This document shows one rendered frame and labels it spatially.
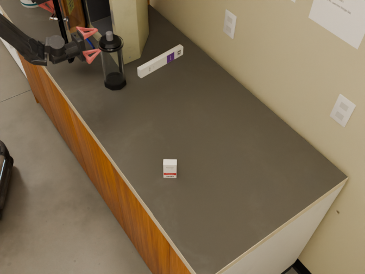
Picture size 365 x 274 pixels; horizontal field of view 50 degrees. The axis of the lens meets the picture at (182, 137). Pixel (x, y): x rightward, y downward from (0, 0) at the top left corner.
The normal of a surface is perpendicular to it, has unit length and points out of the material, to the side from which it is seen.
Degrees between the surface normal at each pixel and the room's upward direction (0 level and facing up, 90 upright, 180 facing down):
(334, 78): 90
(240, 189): 0
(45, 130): 0
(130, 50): 90
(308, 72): 90
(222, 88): 0
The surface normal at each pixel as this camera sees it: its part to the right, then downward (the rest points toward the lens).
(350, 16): -0.81, 0.44
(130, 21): 0.58, 0.64
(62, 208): 0.02, -0.63
